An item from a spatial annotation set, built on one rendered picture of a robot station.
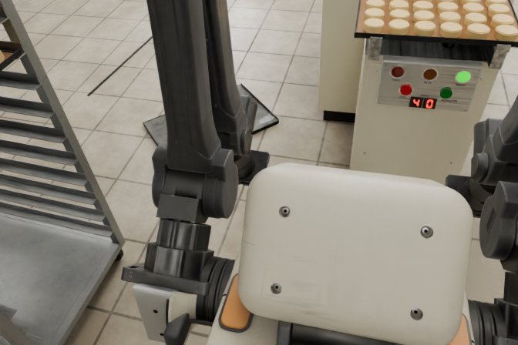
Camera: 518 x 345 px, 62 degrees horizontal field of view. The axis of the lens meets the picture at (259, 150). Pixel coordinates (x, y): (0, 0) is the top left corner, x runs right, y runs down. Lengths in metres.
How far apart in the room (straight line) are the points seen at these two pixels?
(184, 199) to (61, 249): 1.24
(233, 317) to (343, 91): 1.73
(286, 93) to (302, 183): 2.08
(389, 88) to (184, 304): 0.86
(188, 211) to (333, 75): 1.59
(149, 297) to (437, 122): 1.01
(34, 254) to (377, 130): 1.28
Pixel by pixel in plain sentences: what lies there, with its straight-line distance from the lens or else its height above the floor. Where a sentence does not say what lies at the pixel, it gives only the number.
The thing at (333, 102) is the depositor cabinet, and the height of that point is 0.14.
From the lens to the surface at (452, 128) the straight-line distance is 1.37.
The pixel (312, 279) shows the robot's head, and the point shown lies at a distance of 0.41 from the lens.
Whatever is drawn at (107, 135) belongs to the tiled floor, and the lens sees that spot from 2.41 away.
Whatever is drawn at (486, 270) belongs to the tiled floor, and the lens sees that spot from 1.85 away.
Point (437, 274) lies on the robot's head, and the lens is 0.41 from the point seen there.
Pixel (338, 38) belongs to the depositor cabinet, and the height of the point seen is 0.49.
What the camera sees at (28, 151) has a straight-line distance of 1.50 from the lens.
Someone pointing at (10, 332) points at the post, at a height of 0.38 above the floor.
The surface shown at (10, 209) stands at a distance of 1.90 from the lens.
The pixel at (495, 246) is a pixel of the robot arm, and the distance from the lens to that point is 0.58.
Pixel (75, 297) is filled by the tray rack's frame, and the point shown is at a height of 0.15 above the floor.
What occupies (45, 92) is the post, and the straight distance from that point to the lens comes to 1.26.
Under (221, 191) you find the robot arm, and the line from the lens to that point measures 0.57.
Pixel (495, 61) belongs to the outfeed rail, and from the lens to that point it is 1.21.
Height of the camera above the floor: 1.46
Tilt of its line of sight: 44 degrees down
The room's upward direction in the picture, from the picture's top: 5 degrees counter-clockwise
